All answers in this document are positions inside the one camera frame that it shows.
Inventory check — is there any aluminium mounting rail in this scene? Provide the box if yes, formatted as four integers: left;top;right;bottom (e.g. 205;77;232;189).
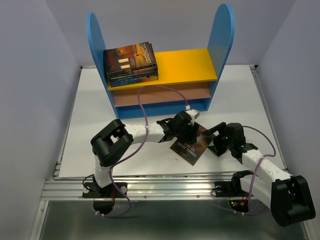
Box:
40;173;232;202

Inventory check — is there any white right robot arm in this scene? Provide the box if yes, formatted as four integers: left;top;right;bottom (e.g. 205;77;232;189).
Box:
202;122;316;227

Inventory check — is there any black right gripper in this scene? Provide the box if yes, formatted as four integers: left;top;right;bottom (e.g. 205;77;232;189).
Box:
200;122;233;157

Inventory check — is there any A Tale of Two Cities book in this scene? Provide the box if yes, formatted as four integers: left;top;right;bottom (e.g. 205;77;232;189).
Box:
107;67;158;78

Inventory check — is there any Animal Farm book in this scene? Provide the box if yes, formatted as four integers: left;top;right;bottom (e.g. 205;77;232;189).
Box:
110;73;159;82

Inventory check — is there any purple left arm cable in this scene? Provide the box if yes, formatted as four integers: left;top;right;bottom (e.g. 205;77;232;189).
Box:
94;85;192;218

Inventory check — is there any Three Days to See book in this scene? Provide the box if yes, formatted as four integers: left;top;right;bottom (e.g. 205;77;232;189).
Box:
170;123;210;166

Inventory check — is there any Edward Tulane book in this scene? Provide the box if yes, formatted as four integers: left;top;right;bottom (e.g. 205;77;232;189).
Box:
103;41;158;77

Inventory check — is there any blue and yellow bookshelf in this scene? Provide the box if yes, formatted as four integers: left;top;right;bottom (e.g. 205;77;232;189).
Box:
86;3;235;119

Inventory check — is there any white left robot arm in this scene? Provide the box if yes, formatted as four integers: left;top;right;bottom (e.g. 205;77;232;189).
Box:
82;109;200;198

